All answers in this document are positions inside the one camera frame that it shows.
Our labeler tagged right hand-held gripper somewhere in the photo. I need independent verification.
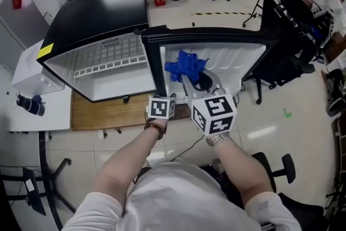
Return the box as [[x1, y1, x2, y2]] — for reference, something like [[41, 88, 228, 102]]
[[179, 69, 238, 136]]

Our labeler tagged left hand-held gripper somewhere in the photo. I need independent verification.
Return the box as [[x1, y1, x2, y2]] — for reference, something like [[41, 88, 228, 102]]
[[147, 92, 177, 120]]

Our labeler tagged blue cleaning cloth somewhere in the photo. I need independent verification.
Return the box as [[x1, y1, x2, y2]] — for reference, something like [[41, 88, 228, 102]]
[[164, 50, 210, 83]]

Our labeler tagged white fridge door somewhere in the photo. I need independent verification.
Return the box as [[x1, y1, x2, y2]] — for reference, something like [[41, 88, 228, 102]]
[[140, 25, 279, 98]]

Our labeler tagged black mini fridge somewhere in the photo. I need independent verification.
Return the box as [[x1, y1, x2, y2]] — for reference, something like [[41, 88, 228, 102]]
[[36, 0, 279, 103]]

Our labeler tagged person's left forearm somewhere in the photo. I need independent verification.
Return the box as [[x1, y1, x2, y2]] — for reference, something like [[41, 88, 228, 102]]
[[93, 118, 168, 209]]

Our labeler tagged silver wristwatch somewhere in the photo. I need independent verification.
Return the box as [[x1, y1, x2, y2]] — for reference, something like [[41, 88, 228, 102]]
[[205, 131, 230, 147]]

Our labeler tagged white plastic grid shelf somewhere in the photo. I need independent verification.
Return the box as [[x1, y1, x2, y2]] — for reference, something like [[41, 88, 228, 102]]
[[72, 35, 147, 79]]

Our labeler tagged yellow black floor tape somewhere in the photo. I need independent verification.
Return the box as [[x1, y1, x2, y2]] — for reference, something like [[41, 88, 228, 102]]
[[191, 11, 252, 16]]

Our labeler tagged black high-back chair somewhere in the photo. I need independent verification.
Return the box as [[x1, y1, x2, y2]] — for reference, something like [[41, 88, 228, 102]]
[[242, 0, 317, 105]]

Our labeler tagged person's white shirt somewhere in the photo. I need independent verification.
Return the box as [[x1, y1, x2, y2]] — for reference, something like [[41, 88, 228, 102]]
[[62, 162, 302, 231]]

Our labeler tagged black waist pack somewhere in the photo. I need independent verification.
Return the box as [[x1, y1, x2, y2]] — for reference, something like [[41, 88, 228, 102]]
[[199, 163, 244, 206]]

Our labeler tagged black computer monitor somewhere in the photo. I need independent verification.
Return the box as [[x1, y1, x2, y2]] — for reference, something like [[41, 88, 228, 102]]
[[285, 0, 314, 33]]

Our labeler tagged yellow warning sticker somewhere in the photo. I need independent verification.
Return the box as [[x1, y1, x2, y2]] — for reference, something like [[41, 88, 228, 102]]
[[37, 42, 54, 60]]

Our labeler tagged white microwave oven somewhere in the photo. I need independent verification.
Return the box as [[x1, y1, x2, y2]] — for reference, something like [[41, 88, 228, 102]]
[[11, 39, 65, 97]]

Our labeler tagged black power adapter box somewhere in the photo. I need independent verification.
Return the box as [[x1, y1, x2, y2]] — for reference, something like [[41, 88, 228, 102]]
[[22, 167, 46, 216]]

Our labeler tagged black swivel chair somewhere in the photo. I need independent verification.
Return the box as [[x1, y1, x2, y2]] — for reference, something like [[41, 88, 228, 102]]
[[251, 153, 325, 231]]

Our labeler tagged silver tall fridge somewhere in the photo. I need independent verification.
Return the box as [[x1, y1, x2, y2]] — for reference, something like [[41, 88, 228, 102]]
[[0, 0, 51, 49]]

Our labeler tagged brown bead bracelet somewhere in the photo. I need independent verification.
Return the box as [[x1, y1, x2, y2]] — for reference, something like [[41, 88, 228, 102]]
[[144, 122, 167, 141]]

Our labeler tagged black floor cable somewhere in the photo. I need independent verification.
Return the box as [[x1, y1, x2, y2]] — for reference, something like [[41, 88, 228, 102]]
[[172, 135, 206, 161]]

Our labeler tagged black camera lens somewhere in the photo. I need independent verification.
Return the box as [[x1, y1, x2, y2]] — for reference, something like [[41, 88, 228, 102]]
[[16, 94, 46, 117]]

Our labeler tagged black desk frame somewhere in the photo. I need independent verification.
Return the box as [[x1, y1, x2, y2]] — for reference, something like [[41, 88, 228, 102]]
[[0, 131, 76, 230]]

